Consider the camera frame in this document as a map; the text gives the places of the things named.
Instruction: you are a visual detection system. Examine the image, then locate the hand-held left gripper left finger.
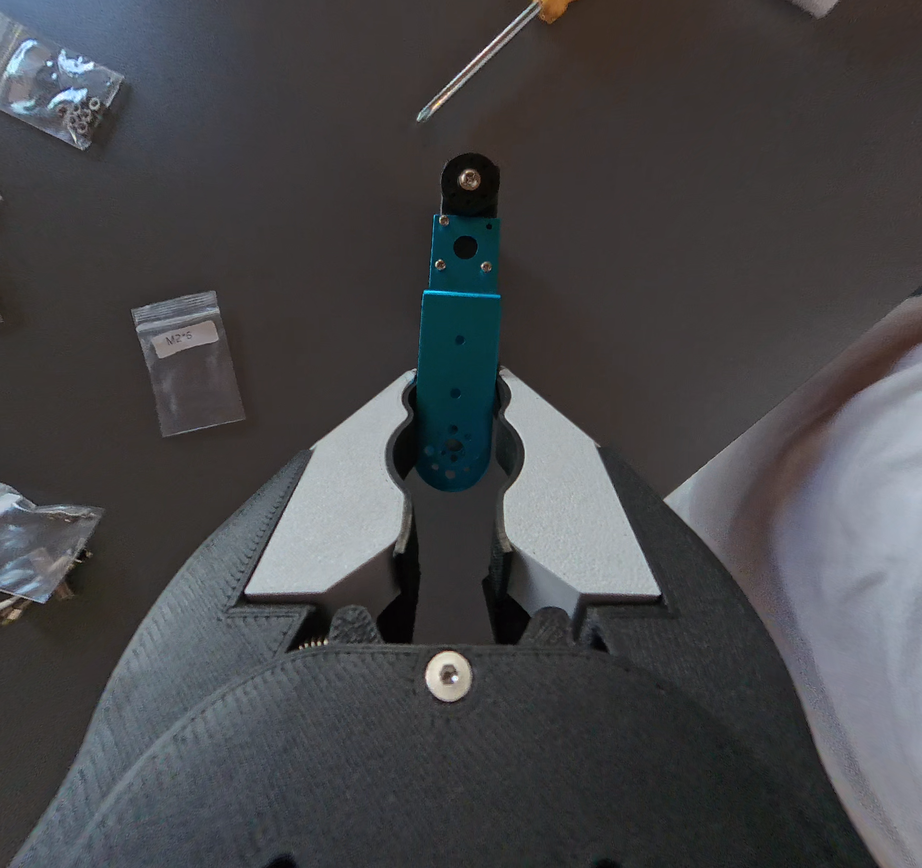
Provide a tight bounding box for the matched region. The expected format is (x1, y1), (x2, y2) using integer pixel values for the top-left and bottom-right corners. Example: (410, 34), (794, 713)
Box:
(243, 370), (422, 603)

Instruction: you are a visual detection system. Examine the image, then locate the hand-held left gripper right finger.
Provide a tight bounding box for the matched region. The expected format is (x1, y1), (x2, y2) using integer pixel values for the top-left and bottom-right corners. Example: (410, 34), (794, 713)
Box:
(496, 368), (664, 613)

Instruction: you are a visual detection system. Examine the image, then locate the blue bracket with black servo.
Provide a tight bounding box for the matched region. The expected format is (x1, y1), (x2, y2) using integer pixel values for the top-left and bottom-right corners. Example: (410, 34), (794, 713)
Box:
(414, 151), (505, 496)

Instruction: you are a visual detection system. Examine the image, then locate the dark grey desk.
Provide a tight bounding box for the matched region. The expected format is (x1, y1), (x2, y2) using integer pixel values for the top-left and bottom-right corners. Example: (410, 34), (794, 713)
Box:
(0, 0), (922, 862)

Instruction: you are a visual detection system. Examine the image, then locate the flat clear zip bag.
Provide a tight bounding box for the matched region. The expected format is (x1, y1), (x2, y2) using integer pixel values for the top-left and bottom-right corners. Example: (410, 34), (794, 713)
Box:
(131, 290), (247, 439)

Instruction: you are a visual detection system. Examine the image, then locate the small zip bag of screws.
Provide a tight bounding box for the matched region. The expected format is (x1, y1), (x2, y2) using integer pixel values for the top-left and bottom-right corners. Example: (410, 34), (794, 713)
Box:
(0, 482), (105, 626)

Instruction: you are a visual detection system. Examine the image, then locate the zip bag of small nuts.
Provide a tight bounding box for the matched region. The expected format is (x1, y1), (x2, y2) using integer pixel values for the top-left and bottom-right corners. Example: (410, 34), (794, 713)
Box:
(0, 12), (125, 152)

